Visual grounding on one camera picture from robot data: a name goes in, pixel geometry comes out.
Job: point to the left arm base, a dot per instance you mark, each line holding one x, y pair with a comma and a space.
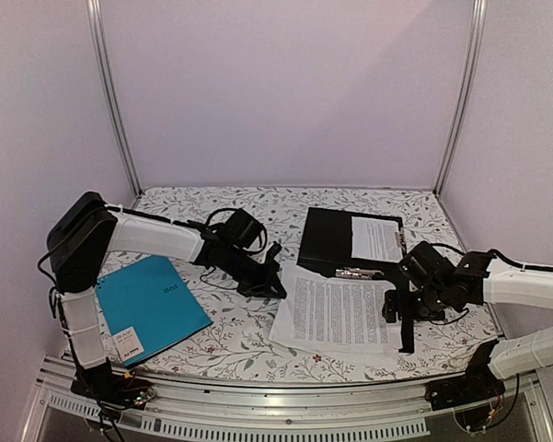
121, 392

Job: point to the printed paper sheet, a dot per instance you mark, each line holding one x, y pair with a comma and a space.
333, 315
376, 238

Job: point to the aluminium frame post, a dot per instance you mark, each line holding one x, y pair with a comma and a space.
98, 35
472, 53

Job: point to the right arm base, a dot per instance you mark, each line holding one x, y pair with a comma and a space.
477, 383

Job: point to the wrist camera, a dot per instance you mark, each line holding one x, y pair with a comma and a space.
245, 231
422, 264

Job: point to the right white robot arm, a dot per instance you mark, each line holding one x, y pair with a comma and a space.
433, 284

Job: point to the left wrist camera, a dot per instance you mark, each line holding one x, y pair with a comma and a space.
245, 231

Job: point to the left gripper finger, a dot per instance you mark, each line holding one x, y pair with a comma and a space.
264, 283
272, 251

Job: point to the black clip folder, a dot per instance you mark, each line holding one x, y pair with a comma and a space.
326, 249

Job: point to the front aluminium rail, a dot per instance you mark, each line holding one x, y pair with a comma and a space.
205, 409

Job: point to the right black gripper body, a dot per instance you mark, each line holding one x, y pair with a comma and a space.
431, 306

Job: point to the right aluminium frame post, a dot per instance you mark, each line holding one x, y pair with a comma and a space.
472, 53

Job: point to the blue folder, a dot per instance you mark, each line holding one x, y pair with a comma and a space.
148, 309

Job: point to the floral tablecloth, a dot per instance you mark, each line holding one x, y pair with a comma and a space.
237, 344

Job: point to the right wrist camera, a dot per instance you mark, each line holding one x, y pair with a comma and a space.
422, 264

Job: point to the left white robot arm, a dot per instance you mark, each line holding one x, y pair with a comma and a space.
91, 229

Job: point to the left aluminium frame post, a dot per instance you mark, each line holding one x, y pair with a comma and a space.
98, 35

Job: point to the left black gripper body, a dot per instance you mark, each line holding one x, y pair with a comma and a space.
247, 273

